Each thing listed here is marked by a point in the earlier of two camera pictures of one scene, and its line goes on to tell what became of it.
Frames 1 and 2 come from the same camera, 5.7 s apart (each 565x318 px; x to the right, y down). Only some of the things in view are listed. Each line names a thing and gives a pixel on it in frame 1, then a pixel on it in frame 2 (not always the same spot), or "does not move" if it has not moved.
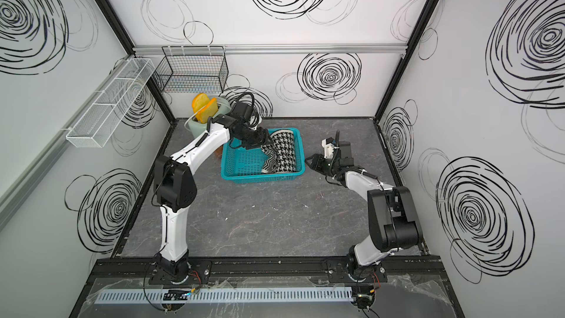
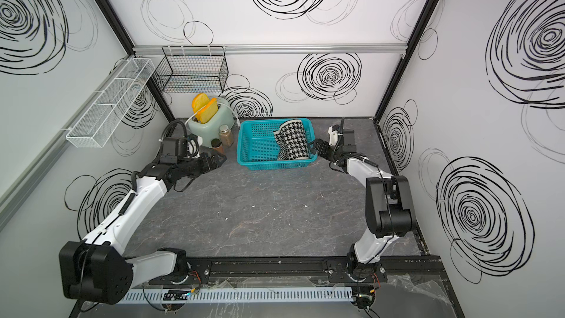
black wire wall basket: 198,69 does not move
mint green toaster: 197,128 does not move
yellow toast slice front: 207,112 does not move
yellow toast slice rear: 199,101 does not move
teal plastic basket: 243,165 -> 257,148
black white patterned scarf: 279,152 -> 291,140
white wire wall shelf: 95,126 does not move
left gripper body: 254,139 -> 196,166
